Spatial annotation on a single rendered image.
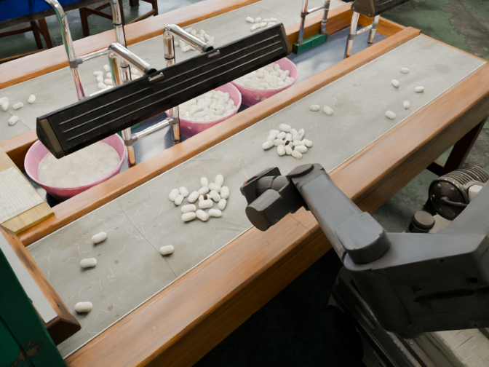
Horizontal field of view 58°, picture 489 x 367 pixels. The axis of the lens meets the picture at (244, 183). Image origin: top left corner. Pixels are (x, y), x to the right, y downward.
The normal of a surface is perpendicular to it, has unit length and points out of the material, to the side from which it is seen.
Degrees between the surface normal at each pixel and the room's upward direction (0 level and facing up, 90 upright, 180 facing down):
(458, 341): 0
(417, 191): 0
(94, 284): 0
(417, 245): 44
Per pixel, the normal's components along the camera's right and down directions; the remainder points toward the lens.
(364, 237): -0.51, -0.83
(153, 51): 0.04, -0.71
